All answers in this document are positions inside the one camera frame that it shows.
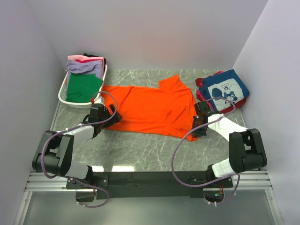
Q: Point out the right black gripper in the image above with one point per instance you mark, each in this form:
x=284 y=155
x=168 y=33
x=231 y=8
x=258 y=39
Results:
x=199 y=134

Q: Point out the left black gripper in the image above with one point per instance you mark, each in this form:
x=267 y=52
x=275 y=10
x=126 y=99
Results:
x=115 y=118

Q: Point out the orange t shirt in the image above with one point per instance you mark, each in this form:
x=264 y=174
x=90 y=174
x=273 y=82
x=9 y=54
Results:
x=167 y=110

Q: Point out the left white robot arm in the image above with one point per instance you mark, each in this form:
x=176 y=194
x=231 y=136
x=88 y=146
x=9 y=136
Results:
x=54 y=153

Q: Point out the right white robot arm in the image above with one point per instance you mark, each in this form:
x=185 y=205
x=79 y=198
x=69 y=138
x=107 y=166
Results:
x=246 y=149

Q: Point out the pink folded shirt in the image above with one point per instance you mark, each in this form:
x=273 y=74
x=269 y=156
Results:
x=202 y=94

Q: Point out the green shirt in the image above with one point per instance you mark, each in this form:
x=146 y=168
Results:
x=81 y=88

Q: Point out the red folded shirt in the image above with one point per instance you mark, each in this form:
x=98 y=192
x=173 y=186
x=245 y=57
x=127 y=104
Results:
x=237 y=106

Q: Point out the blue cartoon print shirt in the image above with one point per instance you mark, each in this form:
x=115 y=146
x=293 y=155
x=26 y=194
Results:
x=223 y=91

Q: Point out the white perforated basket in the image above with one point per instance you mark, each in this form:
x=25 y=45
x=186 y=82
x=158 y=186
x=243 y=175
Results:
x=62 y=95

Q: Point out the lavender shirt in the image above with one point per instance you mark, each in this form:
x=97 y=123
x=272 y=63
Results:
x=94 y=67

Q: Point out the magenta shirt in basket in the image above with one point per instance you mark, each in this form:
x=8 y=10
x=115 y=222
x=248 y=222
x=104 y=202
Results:
x=84 y=61

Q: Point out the black garment in basket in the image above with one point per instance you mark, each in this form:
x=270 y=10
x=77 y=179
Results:
x=91 y=55

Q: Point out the light pink shirt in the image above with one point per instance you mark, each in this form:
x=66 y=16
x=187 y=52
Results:
x=82 y=57

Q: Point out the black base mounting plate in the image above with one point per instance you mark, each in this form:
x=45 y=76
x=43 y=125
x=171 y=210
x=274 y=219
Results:
x=150 y=184

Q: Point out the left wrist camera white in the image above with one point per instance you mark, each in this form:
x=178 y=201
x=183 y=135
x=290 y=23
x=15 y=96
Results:
x=97 y=100

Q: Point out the aluminium rail frame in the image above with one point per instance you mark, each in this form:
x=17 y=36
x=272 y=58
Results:
x=48 y=202

